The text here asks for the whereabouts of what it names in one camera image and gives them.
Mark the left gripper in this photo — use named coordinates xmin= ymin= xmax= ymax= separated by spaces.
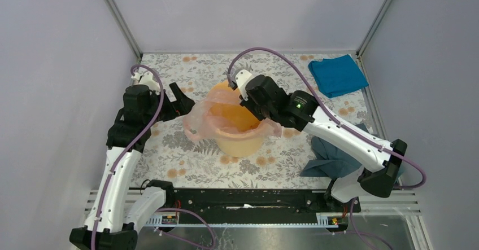
xmin=143 ymin=81 xmax=194 ymax=125

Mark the pink plastic trash bag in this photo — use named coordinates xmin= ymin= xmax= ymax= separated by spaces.
xmin=183 ymin=95 xmax=282 ymax=141

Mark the yellow trash bin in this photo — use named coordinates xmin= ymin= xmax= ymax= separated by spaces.
xmin=206 ymin=81 xmax=269 ymax=157

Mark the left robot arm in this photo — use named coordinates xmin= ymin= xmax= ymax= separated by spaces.
xmin=69 ymin=83 xmax=194 ymax=249

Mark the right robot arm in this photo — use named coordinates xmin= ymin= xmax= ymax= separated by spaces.
xmin=233 ymin=71 xmax=407 ymax=212

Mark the floral tablecloth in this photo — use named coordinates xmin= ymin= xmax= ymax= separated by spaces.
xmin=119 ymin=53 xmax=378 ymax=190

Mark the bright blue cloth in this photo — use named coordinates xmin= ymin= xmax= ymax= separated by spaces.
xmin=308 ymin=55 xmax=369 ymax=98

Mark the grey-blue cloth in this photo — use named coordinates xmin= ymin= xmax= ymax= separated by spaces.
xmin=299 ymin=136 xmax=362 ymax=179

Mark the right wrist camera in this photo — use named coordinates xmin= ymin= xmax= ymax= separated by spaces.
xmin=228 ymin=69 xmax=254 ymax=101

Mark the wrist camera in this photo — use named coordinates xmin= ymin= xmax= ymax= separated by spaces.
xmin=228 ymin=69 xmax=254 ymax=101
xmin=132 ymin=71 xmax=160 ymax=94

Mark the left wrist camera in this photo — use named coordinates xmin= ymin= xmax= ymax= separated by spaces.
xmin=132 ymin=71 xmax=160 ymax=94

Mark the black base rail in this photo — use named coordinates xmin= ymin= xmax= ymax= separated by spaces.
xmin=140 ymin=179 xmax=362 ymax=227

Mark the aluminium frame post left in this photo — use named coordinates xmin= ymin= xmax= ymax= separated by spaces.
xmin=104 ymin=0 xmax=143 ymax=62

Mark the aluminium frame post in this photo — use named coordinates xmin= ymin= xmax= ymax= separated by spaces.
xmin=356 ymin=0 xmax=394 ymax=57
xmin=104 ymin=0 xmax=143 ymax=62

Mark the aluminium frame post right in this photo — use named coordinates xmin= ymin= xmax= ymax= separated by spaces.
xmin=356 ymin=0 xmax=394 ymax=57

